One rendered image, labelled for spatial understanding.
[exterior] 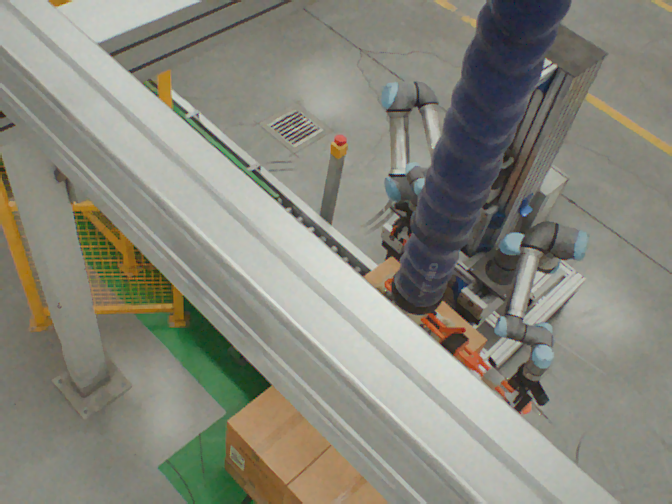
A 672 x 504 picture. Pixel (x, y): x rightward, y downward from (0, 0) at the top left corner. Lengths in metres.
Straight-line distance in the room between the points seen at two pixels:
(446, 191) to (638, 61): 4.73
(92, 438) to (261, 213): 3.50
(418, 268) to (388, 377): 2.36
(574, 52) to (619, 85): 3.66
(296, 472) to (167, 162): 2.80
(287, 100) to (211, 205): 5.05
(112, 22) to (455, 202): 1.70
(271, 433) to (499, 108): 1.85
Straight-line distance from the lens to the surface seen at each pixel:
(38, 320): 4.42
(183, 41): 1.19
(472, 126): 2.37
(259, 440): 3.46
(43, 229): 3.08
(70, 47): 0.82
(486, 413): 0.58
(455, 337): 3.21
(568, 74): 3.03
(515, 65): 2.23
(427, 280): 2.98
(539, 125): 3.20
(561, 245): 3.00
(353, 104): 5.75
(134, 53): 1.14
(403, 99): 3.43
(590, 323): 4.94
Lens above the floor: 3.70
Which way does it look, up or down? 51 degrees down
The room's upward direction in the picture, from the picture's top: 12 degrees clockwise
